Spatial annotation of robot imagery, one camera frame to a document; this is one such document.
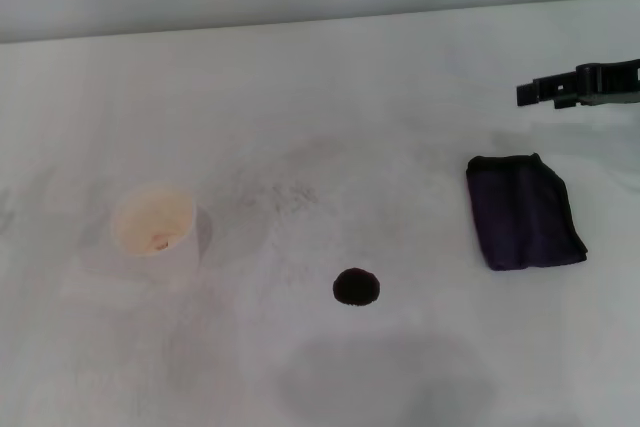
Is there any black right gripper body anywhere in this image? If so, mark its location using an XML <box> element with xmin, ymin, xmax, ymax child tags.
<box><xmin>574</xmin><ymin>59</ymin><xmax>640</xmax><ymax>107</ymax></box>

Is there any white paper cup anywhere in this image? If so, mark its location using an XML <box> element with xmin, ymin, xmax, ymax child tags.
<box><xmin>110</xmin><ymin>184</ymin><xmax>204</xmax><ymax>291</ymax></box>

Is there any black water stain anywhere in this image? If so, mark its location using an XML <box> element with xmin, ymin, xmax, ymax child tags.
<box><xmin>332</xmin><ymin>266</ymin><xmax>382</xmax><ymax>308</ymax></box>

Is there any dark purple rag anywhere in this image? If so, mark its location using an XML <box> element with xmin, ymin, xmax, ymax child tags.
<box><xmin>465</xmin><ymin>151</ymin><xmax>589</xmax><ymax>272</ymax></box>

